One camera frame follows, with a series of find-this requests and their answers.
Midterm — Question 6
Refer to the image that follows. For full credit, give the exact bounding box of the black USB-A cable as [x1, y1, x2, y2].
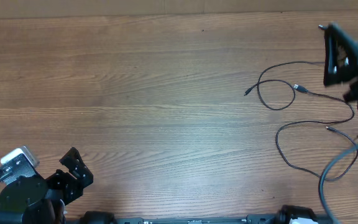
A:
[275, 83, 358, 182]

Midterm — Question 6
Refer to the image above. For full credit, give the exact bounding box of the black USB-C cable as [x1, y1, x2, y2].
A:
[243, 60, 326, 111]

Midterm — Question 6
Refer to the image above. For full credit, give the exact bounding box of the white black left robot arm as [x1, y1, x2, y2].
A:
[0, 146, 93, 223]

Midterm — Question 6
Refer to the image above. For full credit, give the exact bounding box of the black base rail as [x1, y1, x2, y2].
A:
[67, 213, 334, 224]

